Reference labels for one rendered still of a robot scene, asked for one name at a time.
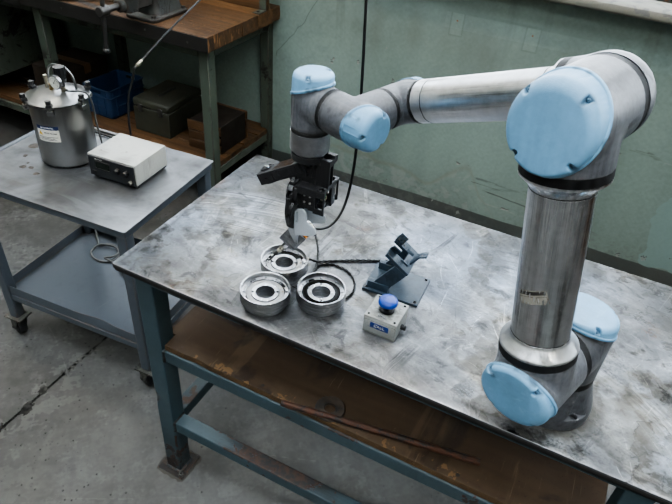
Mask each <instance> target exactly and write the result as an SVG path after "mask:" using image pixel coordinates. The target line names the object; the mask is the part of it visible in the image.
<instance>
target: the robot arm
mask: <svg viewBox="0 0 672 504"><path fill-rule="evenodd" d="M335 85H336V82H335V75H334V73H333V72H332V70H331V69H329V68H327V67H324V66H319V65H306V66H302V67H299V68H297V69H296V70H295V71H294V73H293V76H292V88H291V91H290V94H291V124H290V149H291V159H288V160H284V161H281V162H278V163H274V164H273V163H272V164H268V165H266V166H264V167H262V168H261V169H260V170H261V171H260V172H259V173H257V174H256V175H257V177H258V179H259V181H260V183H261V185H265V184H271V183H274V182H276V181H279V180H283V179H287V178H289V179H290V181H289V183H288V186H287V190H286V203H285V221H286V226H287V227H288V230H289V233H290V235H291V237H292V239H293V240H294V242H296V243H298V241H299V235H304V236H314V235H315V234H316V229H315V228H314V227H313V226H312V225H311V224H310V223H309V222H308V221H310V222H311V223H317V224H323V223H325V222H326V217H325V215H324V208H326V206H332V204H333V203H334V200H337V199H338V188H339V177H337V176H333V171H334V164H335V163H336V162H337V161H338V154H335V153H332V152H329V150H330V139H331V136H333V137H335V138H337V139H338V140H340V141H342V142H344V143H345V144H346V145H347V146H349V147H352V148H356V149H358V150H360V151H363V152H373V151H375V150H377V149H378V148H379V146H380V144H383V143H384V142H385V140H386V138H387V136H388V134H389V130H392V129H394V128H396V127H399V126H401V125H405V124H421V123H423V124H424V123H458V122H491V121H507V122H506V138H507V143H508V146H509V149H510V150H511V151H512V150H513V152H514V154H515V157H514V159H515V160H516V161H517V163H518V174H519V175H520V177H521V178H522V179H523V180H524V181H525V182H526V183H527V184H528V191H527V199H526V207H525V215H524V223H523V231H522V239H521V247H520V255H519V263H518V271H517V279H516V287H515V295H514V303H513V311H512V319H511V320H510V321H509V322H507V323H506V324H505V325H504V326H503V327H502V328H501V330H500V334H499V341H498V350H497V356H496V358H495V360H494V361H493V362H490V363H489V364H488V365H487V366H486V369H485V370H484V371H483V373H482V378H481V381H482V386H483V390H484V392H485V394H486V396H487V397H488V399H489V400H490V401H491V402H492V404H493V405H494V407H495V408H496V409H497V410H498V411H500V412H501V413H502V414H503V415H504V416H506V417H507V418H509V419H511V420H512V421H514V422H516V423H519V424H522V425H525V426H540V427H543V428H546V429H549V430H555V431H568V430H572V429H575V428H578V427H579V426H581V425H582V424H583V423H584V422H585V421H586V420H587V418H588V416H589V414H590V412H591V410H592V406H593V382H594V380H595V378H596V376H597V374H598V372H599V370H600V368H601V366H602V364H603V362H604V360H605V358H606V356H607V354H608V352H609V350H610V348H611V347H612V345H613V343H614V342H615V341H616V340H617V337H618V336H617V334H618V332H619V329H620V321H619V318H618V316H617V315H616V314H615V312H614V311H613V310H612V309H611V308H610V307H609V306H608V305H607V304H605V303H604V302H603V301H601V300H599V299H597V298H595V297H593V296H591V295H588V294H585V293H582V292H579V289H580V284H581V278H582V273H583V268H584V263H585V257H586V252H587V247H588V242H589V236H590V231H591V226H592V221H593V215H594V210H595V205H596V200H597V194H598V191H600V190H602V189H604V188H605V187H607V186H609V185H610V184H611V183H612V182H613V180H614V177H615V172H616V167H617V162H618V157H619V152H620V147H621V143H622V140H624V139H625V138H627V137H628V136H629V135H631V134H632V133H634V132H635V131H636V130H638V129H639V128H640V127H641V126H642V125H643V124H644V123H645V122H646V120H647V119H648V117H649V116H650V114H651V112H652V110H653V107H654V105H655V101H656V94H657V91H656V82H655V79H654V76H653V73H652V71H651V70H650V68H649V67H648V66H647V64H646V63H645V62H644V61H643V60H641V59H640V58H639V57H637V56H636V55H634V54H632V53H630V52H626V51H622V50H604V51H599V52H596V53H592V54H587V55H582V56H575V57H566V58H562V59H560V60H559V61H558V62H557V63H556V64H555V65H554V66H551V67H541V68H531V69H521V70H511V71H501V72H491V73H481V74H471V75H461V76H451V77H441V78H431V79H422V78H421V77H411V78H404V79H401V80H399V81H397V82H395V83H393V84H390V85H387V86H384V87H381V88H378V89H375V90H373V91H370V92H367V93H364V94H361V95H358V96H351V95H349V94H347V93H345V92H342V91H340V90H339V89H336V88H335V87H334V86H335ZM336 184H337V186H336ZM335 187H336V194H335ZM320 209H322V210H320Z"/></svg>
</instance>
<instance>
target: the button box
mask: <svg viewBox="0 0 672 504"><path fill-rule="evenodd" d="M380 296H382V295H379V294H378V295H377V296H376V298H375V299H374V301H373V302H372V304H371V305H370V306H369V308H368V309H367V311H366V312H365V314H364V320H363V327H362V330H364V331H367V332H369V333H371V334H374V335H376V336H379V337H381V338H384V339H386V340H389V341H391V342H394V341H395V339H396V337H397V336H398V334H399V332H400V331H401V330H403V331H406V328H407V326H406V325H404V324H405V322H406V319H407V314H408V309H409V306H408V305H406V304H403V303H400V302H398V306H397V307H396V308H395V309H392V310H385V309H384V308H382V307H381V306H380V305H379V304H378V300H379V297H380Z"/></svg>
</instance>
